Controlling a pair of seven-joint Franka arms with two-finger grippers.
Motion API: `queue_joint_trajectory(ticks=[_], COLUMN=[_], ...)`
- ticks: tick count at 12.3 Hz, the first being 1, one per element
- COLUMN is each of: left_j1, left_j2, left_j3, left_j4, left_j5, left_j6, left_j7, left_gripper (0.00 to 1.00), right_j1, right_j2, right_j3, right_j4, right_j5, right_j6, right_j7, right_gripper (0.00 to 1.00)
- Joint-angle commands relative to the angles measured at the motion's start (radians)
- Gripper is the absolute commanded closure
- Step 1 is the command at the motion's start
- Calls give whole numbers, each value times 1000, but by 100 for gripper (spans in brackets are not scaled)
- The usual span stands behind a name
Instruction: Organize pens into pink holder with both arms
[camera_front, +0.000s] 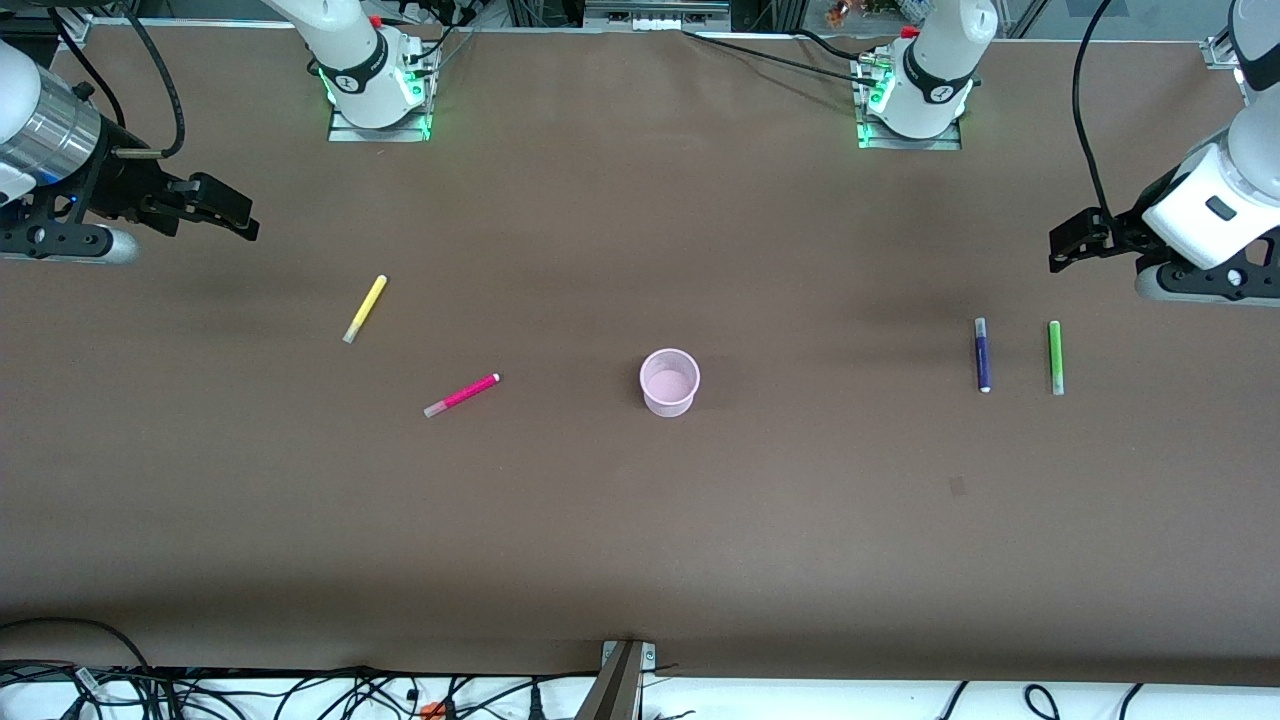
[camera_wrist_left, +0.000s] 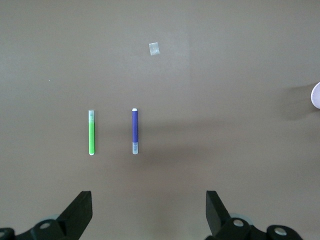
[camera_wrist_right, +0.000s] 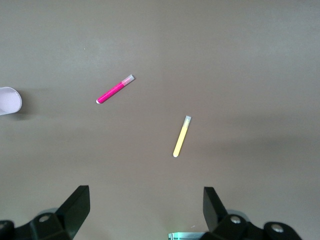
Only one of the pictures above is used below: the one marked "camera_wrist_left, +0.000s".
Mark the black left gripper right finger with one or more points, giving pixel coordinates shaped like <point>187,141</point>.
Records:
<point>217,215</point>

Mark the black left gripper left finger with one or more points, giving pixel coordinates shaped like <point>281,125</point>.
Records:
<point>72,220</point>

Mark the purple pen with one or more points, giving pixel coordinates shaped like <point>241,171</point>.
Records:
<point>135,125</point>

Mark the pink pen holder cup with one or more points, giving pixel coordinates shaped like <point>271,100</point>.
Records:
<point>316,96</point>

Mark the green pen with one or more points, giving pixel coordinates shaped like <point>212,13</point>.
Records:
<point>92,135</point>

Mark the clear tape piece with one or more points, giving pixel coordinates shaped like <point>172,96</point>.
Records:
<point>154,48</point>

